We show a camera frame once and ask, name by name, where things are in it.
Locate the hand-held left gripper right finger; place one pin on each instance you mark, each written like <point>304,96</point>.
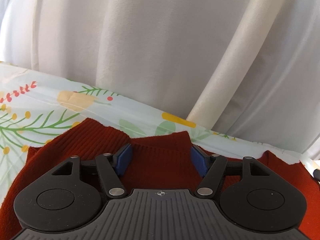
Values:
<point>200,161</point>

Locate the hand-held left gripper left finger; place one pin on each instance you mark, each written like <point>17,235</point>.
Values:
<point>124,159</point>

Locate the red knit cardigan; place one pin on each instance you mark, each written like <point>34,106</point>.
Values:
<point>162,165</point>

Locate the floral bedsheet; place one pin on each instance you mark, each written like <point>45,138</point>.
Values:
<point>50,110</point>

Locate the white curtain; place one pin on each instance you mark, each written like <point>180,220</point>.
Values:
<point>140,42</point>

